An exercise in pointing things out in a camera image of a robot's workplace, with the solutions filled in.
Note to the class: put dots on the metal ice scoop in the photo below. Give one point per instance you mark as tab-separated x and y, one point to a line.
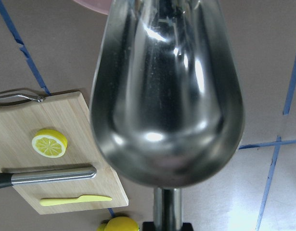
166	107

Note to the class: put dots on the lemon half slice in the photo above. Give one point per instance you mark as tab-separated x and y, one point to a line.
49	143

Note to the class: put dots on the pink bowl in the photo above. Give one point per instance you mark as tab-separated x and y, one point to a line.
100	6

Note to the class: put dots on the yellow lemon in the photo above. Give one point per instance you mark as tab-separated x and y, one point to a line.
101	227
122	224

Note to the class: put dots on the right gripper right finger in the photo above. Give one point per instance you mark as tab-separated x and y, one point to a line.
187	227

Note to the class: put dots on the steel cylinder tool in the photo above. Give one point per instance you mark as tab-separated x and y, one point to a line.
47	176

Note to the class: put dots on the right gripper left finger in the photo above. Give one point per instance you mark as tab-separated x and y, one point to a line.
148	226

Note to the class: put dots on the yellow plastic knife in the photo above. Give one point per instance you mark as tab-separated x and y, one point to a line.
71	200

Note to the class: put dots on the wooden cutting board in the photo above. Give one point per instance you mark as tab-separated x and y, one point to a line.
68	114

